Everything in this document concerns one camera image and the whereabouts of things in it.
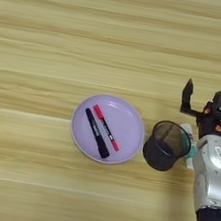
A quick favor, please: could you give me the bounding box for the black mesh pen cup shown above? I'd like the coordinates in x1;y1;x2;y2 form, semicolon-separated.
139;116;195;176

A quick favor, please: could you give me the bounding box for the white green-capped marker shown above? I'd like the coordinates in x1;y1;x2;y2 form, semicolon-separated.
173;122;203;171

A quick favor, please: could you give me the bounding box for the black marker pen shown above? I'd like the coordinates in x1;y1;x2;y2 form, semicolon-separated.
77;107;117;161

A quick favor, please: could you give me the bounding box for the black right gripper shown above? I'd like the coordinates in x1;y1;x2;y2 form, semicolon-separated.
174;77;221;143

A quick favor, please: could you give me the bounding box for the red marker pen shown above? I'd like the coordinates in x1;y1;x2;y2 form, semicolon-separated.
87;103;127;152

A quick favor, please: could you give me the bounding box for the round purple plate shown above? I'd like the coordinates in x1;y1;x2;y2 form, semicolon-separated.
65;89;151;170

